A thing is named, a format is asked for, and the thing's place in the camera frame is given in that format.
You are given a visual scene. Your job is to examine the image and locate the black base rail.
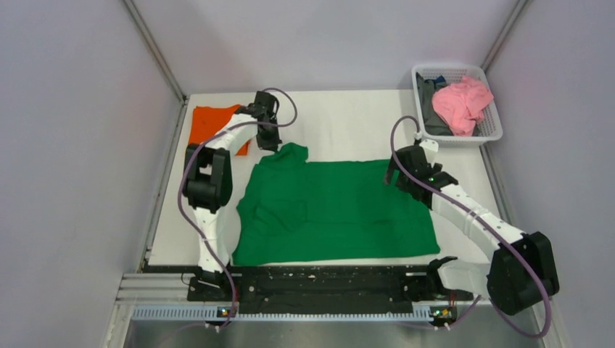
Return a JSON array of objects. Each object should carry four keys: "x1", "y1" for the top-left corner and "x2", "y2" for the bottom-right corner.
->
[{"x1": 187, "y1": 265, "x2": 474, "y2": 315}]

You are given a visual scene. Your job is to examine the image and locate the blue t shirt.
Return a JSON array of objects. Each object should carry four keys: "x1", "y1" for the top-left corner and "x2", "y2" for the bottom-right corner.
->
[{"x1": 432, "y1": 75, "x2": 448, "y2": 91}]

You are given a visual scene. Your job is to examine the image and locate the green t shirt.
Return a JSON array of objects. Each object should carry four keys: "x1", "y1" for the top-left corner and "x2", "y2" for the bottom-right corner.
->
[{"x1": 233, "y1": 143, "x2": 440, "y2": 266}]

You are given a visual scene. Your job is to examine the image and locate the grey t shirt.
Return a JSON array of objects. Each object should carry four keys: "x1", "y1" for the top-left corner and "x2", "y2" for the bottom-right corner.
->
[{"x1": 416, "y1": 73, "x2": 453, "y2": 136}]

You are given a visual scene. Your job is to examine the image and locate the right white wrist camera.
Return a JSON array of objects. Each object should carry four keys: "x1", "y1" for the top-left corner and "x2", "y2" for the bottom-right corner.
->
[{"x1": 414, "y1": 132, "x2": 439, "y2": 156}]

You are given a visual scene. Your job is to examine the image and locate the white plastic basket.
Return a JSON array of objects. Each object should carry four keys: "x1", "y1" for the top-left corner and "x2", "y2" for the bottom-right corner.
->
[{"x1": 411, "y1": 63, "x2": 503, "y2": 146}]

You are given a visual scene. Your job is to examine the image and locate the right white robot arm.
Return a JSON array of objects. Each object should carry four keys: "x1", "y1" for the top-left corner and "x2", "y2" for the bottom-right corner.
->
[{"x1": 384, "y1": 142, "x2": 560, "y2": 315}]

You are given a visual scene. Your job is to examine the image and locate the pink t shirt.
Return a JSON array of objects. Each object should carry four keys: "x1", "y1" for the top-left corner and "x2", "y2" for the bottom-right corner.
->
[{"x1": 432, "y1": 75, "x2": 494, "y2": 137}]

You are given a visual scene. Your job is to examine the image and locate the folded orange t shirt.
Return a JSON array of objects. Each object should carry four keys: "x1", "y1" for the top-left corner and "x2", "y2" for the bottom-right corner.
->
[{"x1": 186, "y1": 104, "x2": 241, "y2": 146}]

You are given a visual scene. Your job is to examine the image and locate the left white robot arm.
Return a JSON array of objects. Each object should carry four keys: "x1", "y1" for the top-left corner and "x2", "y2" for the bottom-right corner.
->
[{"x1": 177, "y1": 87, "x2": 283, "y2": 302}]

